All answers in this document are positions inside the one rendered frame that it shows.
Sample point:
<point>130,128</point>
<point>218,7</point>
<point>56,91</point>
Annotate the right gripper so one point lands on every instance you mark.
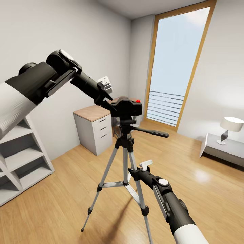
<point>140,175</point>

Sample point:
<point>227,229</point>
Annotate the digital camera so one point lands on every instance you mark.
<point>126,107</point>

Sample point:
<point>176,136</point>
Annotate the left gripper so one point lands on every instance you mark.
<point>92,89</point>

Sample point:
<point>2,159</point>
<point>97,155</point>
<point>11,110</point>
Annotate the bookcase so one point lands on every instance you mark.
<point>19,184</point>

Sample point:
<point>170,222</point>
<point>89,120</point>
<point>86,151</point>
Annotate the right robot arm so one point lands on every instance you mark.
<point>174,210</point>

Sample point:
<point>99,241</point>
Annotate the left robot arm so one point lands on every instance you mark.
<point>20,94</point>

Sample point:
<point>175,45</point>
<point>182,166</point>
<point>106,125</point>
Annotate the taboret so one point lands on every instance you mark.
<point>117,120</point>

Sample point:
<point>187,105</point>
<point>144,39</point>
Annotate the camera tripod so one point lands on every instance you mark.
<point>127,143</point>

